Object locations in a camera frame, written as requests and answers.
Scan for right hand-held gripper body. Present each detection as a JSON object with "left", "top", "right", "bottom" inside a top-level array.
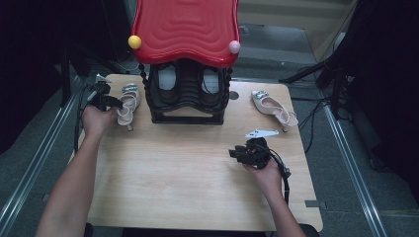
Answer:
[{"left": 244, "top": 128, "right": 280, "bottom": 170}]

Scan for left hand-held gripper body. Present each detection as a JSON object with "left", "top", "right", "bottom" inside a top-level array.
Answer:
[{"left": 87, "top": 73, "right": 112, "bottom": 112}]

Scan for beige heeled sandal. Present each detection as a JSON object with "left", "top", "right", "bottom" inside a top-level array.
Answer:
[
  {"left": 250, "top": 89, "right": 299, "bottom": 133},
  {"left": 117, "top": 82, "right": 141, "bottom": 132}
]

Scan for black leather shoe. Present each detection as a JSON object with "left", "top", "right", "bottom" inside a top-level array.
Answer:
[
  {"left": 155, "top": 62, "right": 182, "bottom": 103},
  {"left": 197, "top": 65, "right": 225, "bottom": 105}
]

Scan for red and black shoe rack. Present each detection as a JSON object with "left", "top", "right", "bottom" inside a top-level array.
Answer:
[{"left": 127, "top": 0, "right": 242, "bottom": 125}]

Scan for person's left hand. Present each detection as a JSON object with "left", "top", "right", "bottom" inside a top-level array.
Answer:
[{"left": 81, "top": 106, "right": 117, "bottom": 140}]

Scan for person's right hand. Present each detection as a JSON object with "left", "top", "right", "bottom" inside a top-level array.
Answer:
[{"left": 242, "top": 158, "right": 285, "bottom": 198}]

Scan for black tripod stand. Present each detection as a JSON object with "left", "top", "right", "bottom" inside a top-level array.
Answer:
[{"left": 278, "top": 48, "right": 350, "bottom": 119}]

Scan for dark curtain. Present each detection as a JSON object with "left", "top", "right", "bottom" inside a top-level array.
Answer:
[{"left": 342, "top": 0, "right": 419, "bottom": 198}]

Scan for left hand-held gripper cable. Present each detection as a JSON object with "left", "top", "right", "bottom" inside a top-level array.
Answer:
[{"left": 73, "top": 83, "right": 100, "bottom": 154}]

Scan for hand-held gripper cable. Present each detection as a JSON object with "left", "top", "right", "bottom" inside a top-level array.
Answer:
[
  {"left": 73, "top": 83, "right": 100, "bottom": 154},
  {"left": 263, "top": 146, "right": 292, "bottom": 205}
]

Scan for black metal post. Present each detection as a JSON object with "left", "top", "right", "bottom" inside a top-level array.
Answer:
[{"left": 58, "top": 45, "right": 72, "bottom": 108}]

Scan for right hand-held gripper cable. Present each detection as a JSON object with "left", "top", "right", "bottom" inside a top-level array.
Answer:
[{"left": 263, "top": 146, "right": 292, "bottom": 205}]

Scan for black floor cable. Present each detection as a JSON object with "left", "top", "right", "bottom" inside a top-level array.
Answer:
[{"left": 295, "top": 97, "right": 330, "bottom": 156}]

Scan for metal floor rail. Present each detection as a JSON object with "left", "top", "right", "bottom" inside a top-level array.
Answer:
[
  {"left": 320, "top": 105, "right": 388, "bottom": 237},
  {"left": 0, "top": 75, "right": 83, "bottom": 231}
]

